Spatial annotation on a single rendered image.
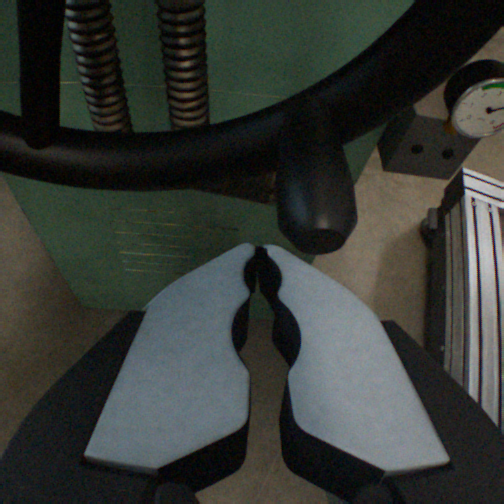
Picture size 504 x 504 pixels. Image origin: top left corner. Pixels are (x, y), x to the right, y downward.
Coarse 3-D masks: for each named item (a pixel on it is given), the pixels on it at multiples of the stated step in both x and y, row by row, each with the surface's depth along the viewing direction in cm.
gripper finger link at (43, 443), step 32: (128, 320) 9; (96, 352) 8; (64, 384) 7; (96, 384) 7; (32, 416) 6; (64, 416) 6; (96, 416) 7; (32, 448) 6; (64, 448) 6; (0, 480) 5; (32, 480) 5; (64, 480) 5; (96, 480) 5; (128, 480) 6
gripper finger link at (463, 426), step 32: (416, 352) 8; (416, 384) 8; (448, 384) 8; (448, 416) 7; (480, 416) 7; (448, 448) 6; (480, 448) 6; (384, 480) 6; (416, 480) 6; (448, 480) 6; (480, 480) 6
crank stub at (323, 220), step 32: (288, 128) 13; (320, 128) 12; (288, 160) 12; (320, 160) 11; (288, 192) 11; (320, 192) 11; (352, 192) 11; (288, 224) 11; (320, 224) 11; (352, 224) 11
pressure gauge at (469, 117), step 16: (480, 64) 27; (496, 64) 26; (448, 80) 29; (464, 80) 27; (480, 80) 26; (496, 80) 25; (448, 96) 29; (464, 96) 27; (480, 96) 27; (496, 96) 27; (448, 112) 30; (464, 112) 29; (480, 112) 28; (496, 112) 28; (448, 128) 33; (464, 128) 30; (480, 128) 30; (496, 128) 30
